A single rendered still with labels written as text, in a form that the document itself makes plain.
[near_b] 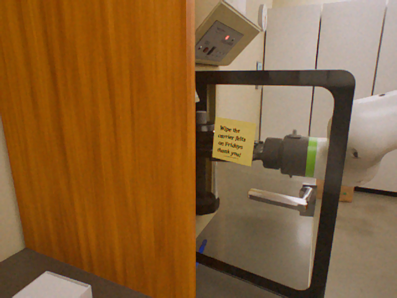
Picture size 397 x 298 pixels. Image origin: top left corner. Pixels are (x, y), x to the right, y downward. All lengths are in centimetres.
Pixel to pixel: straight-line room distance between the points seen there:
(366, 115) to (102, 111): 45
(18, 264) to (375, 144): 81
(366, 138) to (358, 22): 316
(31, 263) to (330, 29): 343
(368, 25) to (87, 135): 336
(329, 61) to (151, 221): 324
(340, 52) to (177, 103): 323
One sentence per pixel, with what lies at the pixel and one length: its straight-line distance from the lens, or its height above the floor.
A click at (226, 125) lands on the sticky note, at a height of 130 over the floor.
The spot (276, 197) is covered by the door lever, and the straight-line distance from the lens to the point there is 42.
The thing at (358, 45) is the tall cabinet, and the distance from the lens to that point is 359.
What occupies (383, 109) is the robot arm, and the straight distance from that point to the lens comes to 51.
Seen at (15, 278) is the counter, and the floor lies 94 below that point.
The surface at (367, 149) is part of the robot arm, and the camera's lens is 51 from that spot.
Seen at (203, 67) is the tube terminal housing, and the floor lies 140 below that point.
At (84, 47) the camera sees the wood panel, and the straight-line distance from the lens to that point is 54.
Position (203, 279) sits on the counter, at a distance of 66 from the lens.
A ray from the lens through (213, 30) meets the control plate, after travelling 54.
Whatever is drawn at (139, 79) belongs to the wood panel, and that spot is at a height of 138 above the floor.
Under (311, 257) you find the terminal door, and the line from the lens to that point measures 51.
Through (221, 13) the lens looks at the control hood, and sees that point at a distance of 53.
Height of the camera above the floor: 138
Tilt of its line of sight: 15 degrees down
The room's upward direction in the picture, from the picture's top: straight up
